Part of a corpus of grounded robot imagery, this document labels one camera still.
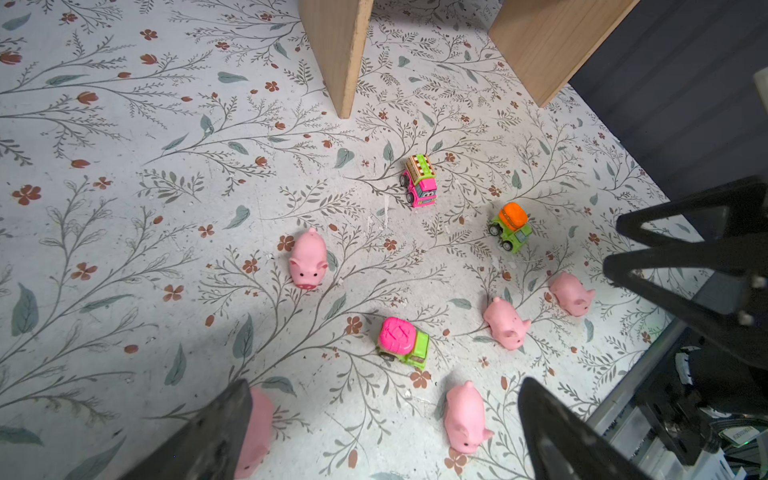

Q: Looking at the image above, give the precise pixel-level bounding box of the floral patterned table mat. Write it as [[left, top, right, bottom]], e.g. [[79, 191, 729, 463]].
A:
[[1, 1, 670, 479]]

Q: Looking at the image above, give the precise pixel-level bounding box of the wooden two-tier shelf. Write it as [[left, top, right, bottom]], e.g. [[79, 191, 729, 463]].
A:
[[299, 0, 638, 119]]

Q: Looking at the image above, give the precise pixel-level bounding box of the pink toy pig middle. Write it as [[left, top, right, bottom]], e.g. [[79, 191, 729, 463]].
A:
[[483, 297, 531, 351]]

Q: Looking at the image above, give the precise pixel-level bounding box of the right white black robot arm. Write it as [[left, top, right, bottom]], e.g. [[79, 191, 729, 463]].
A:
[[603, 177, 767, 465]]

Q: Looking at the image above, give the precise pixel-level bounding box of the pink toy pig bottom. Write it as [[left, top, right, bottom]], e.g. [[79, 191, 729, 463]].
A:
[[444, 381, 494, 455]]

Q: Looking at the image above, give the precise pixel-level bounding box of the pink toy pig left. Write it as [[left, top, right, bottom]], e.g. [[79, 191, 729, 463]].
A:
[[234, 387, 274, 479]]

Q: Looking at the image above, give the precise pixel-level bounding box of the orange green mixer toy truck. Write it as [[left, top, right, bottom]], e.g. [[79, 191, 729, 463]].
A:
[[488, 202, 533, 253]]

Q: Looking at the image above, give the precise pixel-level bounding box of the pink toy pig right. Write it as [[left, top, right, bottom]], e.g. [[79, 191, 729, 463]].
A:
[[550, 272, 596, 317]]

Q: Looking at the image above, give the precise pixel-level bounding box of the pink toy pig upper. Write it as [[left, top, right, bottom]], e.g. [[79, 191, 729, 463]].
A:
[[290, 227, 329, 290]]

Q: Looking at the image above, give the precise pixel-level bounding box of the pink green striped toy truck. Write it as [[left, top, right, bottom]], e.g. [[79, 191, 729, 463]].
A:
[[399, 154, 437, 208]]

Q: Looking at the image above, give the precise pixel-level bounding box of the pink toy pig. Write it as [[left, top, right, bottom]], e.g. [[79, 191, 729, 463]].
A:
[[234, 387, 274, 479], [550, 272, 596, 317], [483, 297, 531, 351], [290, 227, 329, 290], [444, 381, 494, 455]]

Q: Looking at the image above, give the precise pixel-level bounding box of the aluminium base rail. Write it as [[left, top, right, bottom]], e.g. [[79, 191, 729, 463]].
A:
[[584, 317, 768, 480]]

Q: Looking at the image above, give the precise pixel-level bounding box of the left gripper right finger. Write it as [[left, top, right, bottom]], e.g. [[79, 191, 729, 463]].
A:
[[517, 377, 648, 480]]

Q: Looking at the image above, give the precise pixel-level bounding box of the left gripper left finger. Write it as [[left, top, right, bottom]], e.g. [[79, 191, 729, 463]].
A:
[[121, 380, 252, 480]]

